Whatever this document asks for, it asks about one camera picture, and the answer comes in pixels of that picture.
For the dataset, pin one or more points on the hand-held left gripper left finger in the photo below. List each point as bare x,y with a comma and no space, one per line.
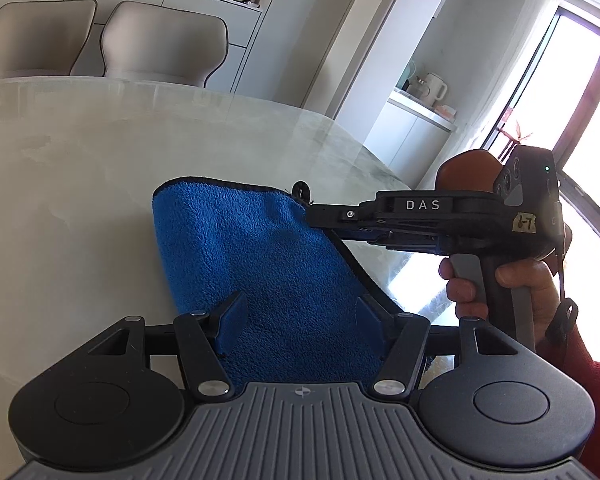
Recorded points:
230,321

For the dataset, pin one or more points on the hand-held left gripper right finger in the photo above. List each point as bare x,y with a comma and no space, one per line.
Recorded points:
372,321

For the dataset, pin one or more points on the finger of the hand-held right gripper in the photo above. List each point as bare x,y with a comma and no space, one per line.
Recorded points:
405,244
337,215

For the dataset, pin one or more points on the microfibre towel with black trim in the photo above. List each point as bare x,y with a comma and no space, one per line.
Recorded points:
260,260

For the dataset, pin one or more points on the person's right forearm red sleeve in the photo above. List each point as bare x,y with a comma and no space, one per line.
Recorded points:
580,385

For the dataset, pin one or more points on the person's right hand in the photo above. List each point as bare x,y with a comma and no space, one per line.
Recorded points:
535,290

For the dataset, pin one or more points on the red ribbon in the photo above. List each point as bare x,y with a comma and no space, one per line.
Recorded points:
516,129

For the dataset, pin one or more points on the white counter cabinet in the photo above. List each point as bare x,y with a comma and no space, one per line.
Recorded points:
410,135

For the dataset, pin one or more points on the white electric kettle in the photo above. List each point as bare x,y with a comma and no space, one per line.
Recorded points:
432,89

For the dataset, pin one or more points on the dark framed window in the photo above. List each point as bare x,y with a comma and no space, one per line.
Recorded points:
585,110

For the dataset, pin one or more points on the pale green jug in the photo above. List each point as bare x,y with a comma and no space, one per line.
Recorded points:
406,74

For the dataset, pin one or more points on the sheer white curtain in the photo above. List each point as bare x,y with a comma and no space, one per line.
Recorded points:
532,35

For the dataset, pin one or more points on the beige dining chair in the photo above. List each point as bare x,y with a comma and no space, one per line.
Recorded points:
165,42
35,35

